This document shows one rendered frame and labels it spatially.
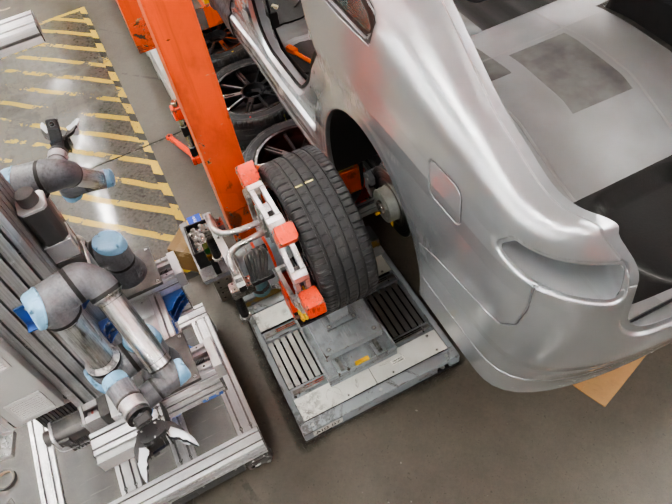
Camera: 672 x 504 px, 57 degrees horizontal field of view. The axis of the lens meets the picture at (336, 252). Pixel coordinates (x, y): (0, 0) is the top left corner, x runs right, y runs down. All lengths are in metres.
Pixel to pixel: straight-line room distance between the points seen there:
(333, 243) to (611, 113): 1.30
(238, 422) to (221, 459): 0.18
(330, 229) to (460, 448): 1.24
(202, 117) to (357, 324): 1.21
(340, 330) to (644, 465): 1.43
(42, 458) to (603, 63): 3.00
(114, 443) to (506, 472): 1.62
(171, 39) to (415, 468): 2.01
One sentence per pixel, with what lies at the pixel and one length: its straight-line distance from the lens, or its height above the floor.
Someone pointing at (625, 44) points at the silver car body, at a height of 1.05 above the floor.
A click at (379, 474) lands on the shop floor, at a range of 2.90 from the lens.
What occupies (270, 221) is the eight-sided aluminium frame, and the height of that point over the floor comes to 1.12.
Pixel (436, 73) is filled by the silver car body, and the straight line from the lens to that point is 1.73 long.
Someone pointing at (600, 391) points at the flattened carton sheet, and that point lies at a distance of 3.13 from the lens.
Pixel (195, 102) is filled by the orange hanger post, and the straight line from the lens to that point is 2.46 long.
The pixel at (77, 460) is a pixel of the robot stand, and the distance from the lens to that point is 3.09.
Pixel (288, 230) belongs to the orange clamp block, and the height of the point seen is 1.15.
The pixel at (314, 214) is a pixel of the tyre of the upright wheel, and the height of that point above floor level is 1.13.
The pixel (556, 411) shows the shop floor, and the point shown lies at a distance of 3.05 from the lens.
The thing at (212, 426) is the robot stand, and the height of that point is 0.21.
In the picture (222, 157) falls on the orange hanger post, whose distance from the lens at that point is 2.64.
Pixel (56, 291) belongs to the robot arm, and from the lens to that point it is 1.87.
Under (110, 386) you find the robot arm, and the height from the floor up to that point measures 1.25.
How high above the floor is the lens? 2.74
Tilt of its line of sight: 51 degrees down
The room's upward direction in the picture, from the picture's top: 11 degrees counter-clockwise
